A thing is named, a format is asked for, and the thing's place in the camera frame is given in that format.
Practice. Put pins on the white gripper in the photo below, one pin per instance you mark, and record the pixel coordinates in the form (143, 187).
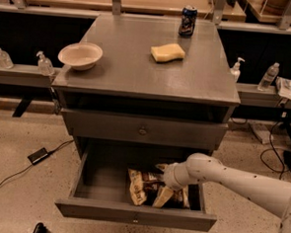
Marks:
(170, 175)

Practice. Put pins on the brown chip bag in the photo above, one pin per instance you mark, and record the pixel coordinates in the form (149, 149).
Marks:
(144, 187)

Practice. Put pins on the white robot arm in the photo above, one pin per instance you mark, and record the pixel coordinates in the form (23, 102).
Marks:
(272, 195)

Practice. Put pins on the open grey middle drawer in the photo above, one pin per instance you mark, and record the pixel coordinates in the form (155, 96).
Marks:
(101, 188)

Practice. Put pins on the grey drawer cabinet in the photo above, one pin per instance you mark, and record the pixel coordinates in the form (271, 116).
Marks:
(128, 81)

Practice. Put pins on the closed grey top drawer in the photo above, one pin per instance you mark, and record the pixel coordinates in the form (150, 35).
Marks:
(145, 129)

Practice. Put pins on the yellow sponge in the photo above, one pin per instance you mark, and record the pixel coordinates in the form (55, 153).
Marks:
(167, 52)

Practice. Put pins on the black power adapter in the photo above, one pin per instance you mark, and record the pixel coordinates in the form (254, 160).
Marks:
(38, 156)

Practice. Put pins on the clear pump bottle right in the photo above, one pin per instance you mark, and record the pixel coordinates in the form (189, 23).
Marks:
(236, 68)

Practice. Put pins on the clear pump bottle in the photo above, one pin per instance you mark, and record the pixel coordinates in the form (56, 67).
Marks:
(236, 68)
(5, 59)
(44, 64)

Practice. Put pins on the black object on floor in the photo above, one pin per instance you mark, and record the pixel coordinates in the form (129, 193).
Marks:
(40, 228)

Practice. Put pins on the white bowl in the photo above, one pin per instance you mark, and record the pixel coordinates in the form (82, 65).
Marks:
(80, 56)

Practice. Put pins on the clear water bottle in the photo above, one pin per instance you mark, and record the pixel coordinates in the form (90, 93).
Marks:
(268, 77)

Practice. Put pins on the white crumpled packet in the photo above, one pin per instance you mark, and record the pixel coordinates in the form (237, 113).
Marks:
(283, 88)

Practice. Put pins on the blue soda can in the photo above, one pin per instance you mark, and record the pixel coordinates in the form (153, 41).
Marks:
(189, 16)

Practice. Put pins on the clear pump bottle far left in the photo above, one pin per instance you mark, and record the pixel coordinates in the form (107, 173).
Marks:
(5, 59)

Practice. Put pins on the grey shelf rail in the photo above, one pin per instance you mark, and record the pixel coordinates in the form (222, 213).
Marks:
(24, 75)

